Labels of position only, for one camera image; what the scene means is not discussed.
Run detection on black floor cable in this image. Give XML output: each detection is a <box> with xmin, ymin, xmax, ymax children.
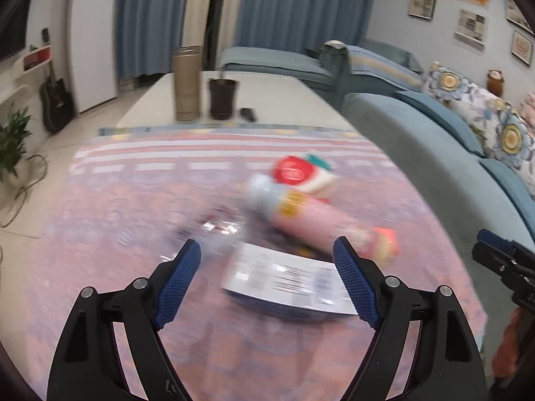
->
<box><xmin>0</xmin><ymin>154</ymin><xmax>49</xmax><ymax>229</ymax></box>

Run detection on white and red wall shelf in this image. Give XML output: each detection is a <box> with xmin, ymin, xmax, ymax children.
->
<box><xmin>22</xmin><ymin>43</ymin><xmax>53</xmax><ymax>73</ymax></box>

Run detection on brown owl toy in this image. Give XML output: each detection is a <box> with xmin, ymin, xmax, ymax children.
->
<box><xmin>487</xmin><ymin>69</ymin><xmax>506</xmax><ymax>97</ymax></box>

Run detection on blue fabric sofa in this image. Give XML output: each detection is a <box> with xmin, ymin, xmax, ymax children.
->
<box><xmin>219</xmin><ymin>38</ymin><xmax>535</xmax><ymax>314</ymax></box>

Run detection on pink plastic bottle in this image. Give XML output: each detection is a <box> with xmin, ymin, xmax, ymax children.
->
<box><xmin>246</xmin><ymin>174</ymin><xmax>377</xmax><ymax>255</ymax></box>

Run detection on clear plastic wrapper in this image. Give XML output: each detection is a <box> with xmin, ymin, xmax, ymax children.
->
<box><xmin>178</xmin><ymin>206</ymin><xmax>249</xmax><ymax>260</ymax></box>

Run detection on pink printed tablecloth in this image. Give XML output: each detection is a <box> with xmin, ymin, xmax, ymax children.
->
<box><xmin>8</xmin><ymin>124</ymin><xmax>489</xmax><ymax>401</ymax></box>

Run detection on black acoustic guitar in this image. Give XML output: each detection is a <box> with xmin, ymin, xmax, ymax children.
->
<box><xmin>39</xmin><ymin>59</ymin><xmax>77</xmax><ymax>133</ymax></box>

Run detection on white coffee table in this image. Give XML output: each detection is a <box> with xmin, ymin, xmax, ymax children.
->
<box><xmin>116</xmin><ymin>71</ymin><xmax>361</xmax><ymax>135</ymax></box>

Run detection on striped sofa throw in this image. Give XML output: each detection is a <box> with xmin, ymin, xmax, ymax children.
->
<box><xmin>347</xmin><ymin>44</ymin><xmax>424</xmax><ymax>89</ymax></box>

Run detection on person's right forearm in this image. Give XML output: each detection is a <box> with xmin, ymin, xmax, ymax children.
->
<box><xmin>491</xmin><ymin>307</ymin><xmax>523</xmax><ymax>380</ymax></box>

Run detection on wall television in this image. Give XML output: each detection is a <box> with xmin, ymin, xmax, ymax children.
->
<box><xmin>0</xmin><ymin>0</ymin><xmax>33</xmax><ymax>62</ymax></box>

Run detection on white refrigerator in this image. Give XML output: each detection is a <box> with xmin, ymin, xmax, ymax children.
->
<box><xmin>68</xmin><ymin>0</ymin><xmax>119</xmax><ymax>114</ymax></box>

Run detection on pink cushion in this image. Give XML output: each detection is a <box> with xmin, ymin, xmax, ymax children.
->
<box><xmin>518</xmin><ymin>91</ymin><xmax>535</xmax><ymax>135</ymax></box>

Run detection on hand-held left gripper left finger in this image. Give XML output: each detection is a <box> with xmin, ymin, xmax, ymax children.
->
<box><xmin>48</xmin><ymin>240</ymin><xmax>202</xmax><ymax>401</ymax></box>

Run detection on red and white snack packet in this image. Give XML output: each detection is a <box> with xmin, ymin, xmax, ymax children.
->
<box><xmin>270</xmin><ymin>153</ymin><xmax>338</xmax><ymax>203</ymax></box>

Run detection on unframed wall poster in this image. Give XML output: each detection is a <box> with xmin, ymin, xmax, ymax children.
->
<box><xmin>454</xmin><ymin>7</ymin><xmax>488</xmax><ymax>47</ymax></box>

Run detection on floral cushion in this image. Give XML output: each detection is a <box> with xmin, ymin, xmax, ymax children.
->
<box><xmin>421</xmin><ymin>61</ymin><xmax>535</xmax><ymax>186</ymax></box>

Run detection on dark brown cup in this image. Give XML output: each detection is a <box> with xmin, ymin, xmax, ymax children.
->
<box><xmin>208</xmin><ymin>78</ymin><xmax>239</xmax><ymax>120</ymax></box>

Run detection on framed wall picture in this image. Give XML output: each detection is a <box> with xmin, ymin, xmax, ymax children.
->
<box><xmin>506</xmin><ymin>0</ymin><xmax>534</xmax><ymax>36</ymax></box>
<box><xmin>510</xmin><ymin>29</ymin><xmax>534</xmax><ymax>66</ymax></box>
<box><xmin>408</xmin><ymin>0</ymin><xmax>438</xmax><ymax>21</ymax></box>

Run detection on green potted plant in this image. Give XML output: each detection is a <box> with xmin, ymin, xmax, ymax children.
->
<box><xmin>0</xmin><ymin>106</ymin><xmax>33</xmax><ymax>186</ymax></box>

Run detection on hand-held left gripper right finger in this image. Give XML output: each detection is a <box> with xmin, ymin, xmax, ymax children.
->
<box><xmin>332</xmin><ymin>236</ymin><xmax>490</xmax><ymax>401</ymax></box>

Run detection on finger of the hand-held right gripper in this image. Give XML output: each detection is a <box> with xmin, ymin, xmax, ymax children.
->
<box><xmin>477</xmin><ymin>229</ymin><xmax>535</xmax><ymax>262</ymax></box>
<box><xmin>471</xmin><ymin>243</ymin><xmax>535</xmax><ymax>301</ymax></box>

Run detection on gold cylindrical canister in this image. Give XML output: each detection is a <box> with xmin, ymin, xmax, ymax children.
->
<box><xmin>173</xmin><ymin>45</ymin><xmax>204</xmax><ymax>123</ymax></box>

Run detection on packet with white label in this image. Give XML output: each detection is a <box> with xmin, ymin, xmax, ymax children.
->
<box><xmin>220</xmin><ymin>242</ymin><xmax>360</xmax><ymax>323</ymax></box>

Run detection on blue curtain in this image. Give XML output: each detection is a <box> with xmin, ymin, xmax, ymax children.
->
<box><xmin>233</xmin><ymin>0</ymin><xmax>380</xmax><ymax>57</ymax></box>
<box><xmin>116</xmin><ymin>0</ymin><xmax>194</xmax><ymax>79</ymax></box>

